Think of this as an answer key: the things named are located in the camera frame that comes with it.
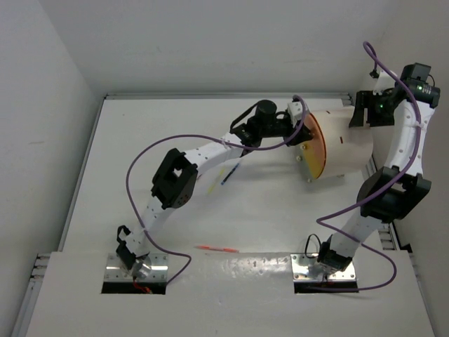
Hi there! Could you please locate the yellow pen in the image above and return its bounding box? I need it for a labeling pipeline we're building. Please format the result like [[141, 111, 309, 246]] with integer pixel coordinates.
[[207, 168, 225, 194]]

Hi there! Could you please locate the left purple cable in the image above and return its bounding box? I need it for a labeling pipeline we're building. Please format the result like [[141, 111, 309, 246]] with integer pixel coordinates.
[[125, 93, 311, 286]]

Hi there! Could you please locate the metal base plate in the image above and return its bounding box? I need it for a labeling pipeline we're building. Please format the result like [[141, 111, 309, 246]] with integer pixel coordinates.
[[290, 253, 356, 283], [103, 253, 168, 283]]

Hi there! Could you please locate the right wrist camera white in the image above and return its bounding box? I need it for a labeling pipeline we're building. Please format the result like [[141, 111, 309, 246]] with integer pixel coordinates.
[[370, 70, 396, 95]]

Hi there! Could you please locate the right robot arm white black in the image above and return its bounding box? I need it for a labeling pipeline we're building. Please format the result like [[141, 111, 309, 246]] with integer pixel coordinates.
[[317, 63, 441, 272]]

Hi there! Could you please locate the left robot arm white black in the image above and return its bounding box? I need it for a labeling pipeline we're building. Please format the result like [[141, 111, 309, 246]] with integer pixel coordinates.
[[116, 95, 311, 270]]

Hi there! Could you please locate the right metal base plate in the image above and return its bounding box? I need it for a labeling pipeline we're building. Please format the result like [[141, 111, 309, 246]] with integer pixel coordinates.
[[290, 253, 356, 283]]

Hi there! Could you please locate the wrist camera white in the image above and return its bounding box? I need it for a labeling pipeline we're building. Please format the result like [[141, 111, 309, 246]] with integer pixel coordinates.
[[370, 70, 396, 95], [287, 101, 303, 125]]

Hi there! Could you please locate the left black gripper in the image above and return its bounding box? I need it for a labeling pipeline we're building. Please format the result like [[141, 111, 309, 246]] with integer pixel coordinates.
[[259, 115, 312, 147]]

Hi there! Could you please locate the orange pen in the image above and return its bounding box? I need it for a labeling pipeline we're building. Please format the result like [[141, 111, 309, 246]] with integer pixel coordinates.
[[194, 245, 239, 253]]

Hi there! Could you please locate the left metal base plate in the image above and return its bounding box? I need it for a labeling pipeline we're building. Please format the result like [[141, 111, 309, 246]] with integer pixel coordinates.
[[103, 253, 168, 283]]

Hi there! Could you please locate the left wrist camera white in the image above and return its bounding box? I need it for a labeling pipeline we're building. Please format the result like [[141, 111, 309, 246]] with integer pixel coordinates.
[[287, 101, 303, 125]]

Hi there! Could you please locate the dark blue pen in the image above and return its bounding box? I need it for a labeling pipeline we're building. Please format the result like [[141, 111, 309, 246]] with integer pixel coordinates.
[[220, 162, 241, 185]]

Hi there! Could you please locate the round drawer organizer box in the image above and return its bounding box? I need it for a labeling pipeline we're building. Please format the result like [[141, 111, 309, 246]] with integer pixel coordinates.
[[295, 107, 373, 182]]

